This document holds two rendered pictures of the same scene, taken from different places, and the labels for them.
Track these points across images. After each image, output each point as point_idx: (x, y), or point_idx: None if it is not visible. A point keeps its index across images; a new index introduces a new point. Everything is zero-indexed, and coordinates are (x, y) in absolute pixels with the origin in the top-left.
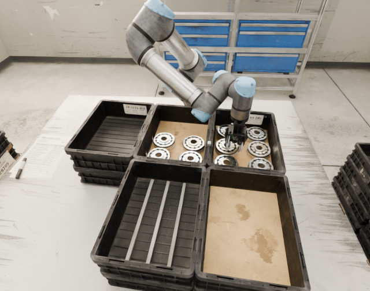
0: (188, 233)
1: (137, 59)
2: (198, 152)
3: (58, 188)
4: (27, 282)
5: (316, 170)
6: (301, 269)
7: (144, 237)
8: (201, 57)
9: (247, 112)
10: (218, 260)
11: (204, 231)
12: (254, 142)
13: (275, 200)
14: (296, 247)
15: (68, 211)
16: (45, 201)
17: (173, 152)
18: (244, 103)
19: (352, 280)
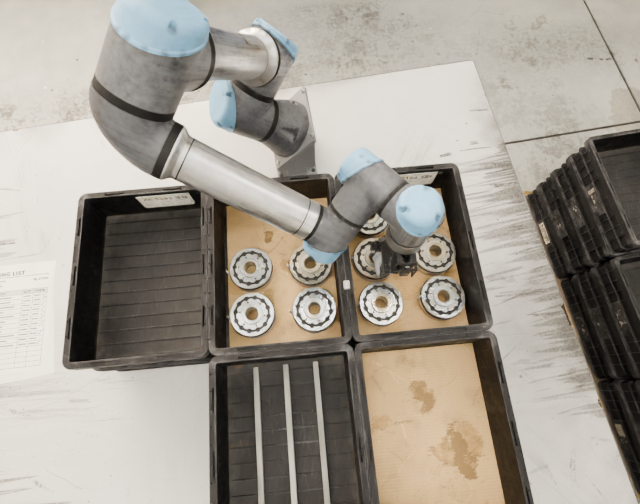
0: (344, 459)
1: (149, 173)
2: (323, 282)
3: (79, 391)
4: None
5: (526, 240)
6: None
7: (277, 484)
8: (284, 46)
9: (422, 244)
10: (399, 494)
11: None
12: None
13: (472, 359)
14: (520, 478)
15: (120, 432)
16: (68, 423)
17: (276, 288)
18: (419, 241)
19: (578, 437)
